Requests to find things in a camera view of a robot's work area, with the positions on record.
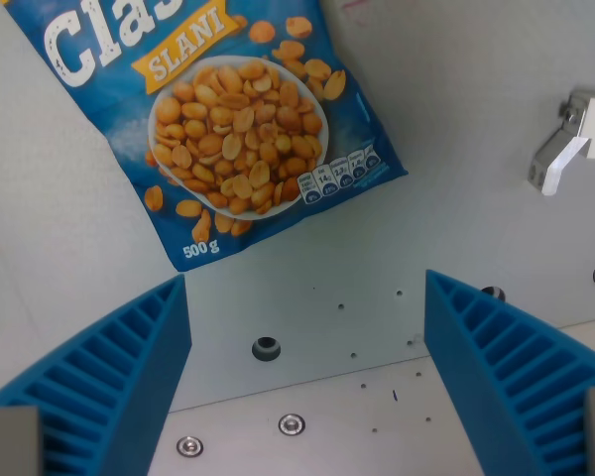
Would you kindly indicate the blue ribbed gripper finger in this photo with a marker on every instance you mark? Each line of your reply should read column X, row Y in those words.
column 496, row 357
column 114, row 367

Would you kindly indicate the black round grommet hole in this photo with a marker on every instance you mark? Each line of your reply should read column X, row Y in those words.
column 494, row 292

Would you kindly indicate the blue salted peanuts bag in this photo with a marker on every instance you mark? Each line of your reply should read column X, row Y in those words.
column 218, row 124

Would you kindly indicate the grey metal bracket with white block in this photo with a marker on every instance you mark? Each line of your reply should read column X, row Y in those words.
column 572, row 144

